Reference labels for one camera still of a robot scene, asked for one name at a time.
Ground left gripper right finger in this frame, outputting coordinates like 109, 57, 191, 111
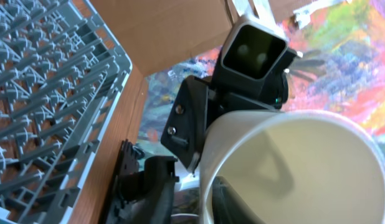
212, 177, 265, 224

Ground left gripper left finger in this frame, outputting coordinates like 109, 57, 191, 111
98, 139, 179, 224

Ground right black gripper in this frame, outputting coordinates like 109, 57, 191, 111
161, 48, 297, 173

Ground white plastic cup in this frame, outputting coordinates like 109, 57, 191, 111
199, 110, 385, 223

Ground grey plastic dish rack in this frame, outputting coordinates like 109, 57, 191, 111
0, 0, 133, 223

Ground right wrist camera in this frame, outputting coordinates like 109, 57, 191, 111
211, 14, 287, 98

